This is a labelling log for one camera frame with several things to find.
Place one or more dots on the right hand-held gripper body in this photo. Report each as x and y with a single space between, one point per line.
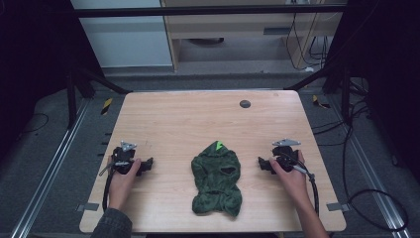
286 155

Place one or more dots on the aluminium floor rail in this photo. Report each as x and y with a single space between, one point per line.
369 168
49 168

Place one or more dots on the person's right hand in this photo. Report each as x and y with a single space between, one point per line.
290 178

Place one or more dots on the black horizontal bar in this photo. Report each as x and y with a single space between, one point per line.
208 10

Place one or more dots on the white cabinet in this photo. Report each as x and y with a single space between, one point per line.
125 36

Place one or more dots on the round grey table grommet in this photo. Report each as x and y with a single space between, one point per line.
245 104

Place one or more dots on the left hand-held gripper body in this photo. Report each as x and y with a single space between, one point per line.
123 158

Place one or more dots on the black metal stand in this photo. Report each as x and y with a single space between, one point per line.
333 86
79 89

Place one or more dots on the yellow black striped tape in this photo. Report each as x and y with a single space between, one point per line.
106 106
319 102

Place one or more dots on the beige wooden desk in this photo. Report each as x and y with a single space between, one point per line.
251 29

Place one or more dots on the person's left hand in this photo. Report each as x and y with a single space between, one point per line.
123 181

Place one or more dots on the grey tape strip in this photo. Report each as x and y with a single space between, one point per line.
87 207
337 207

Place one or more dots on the green hooded pet garment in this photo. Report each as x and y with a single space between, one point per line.
216 180

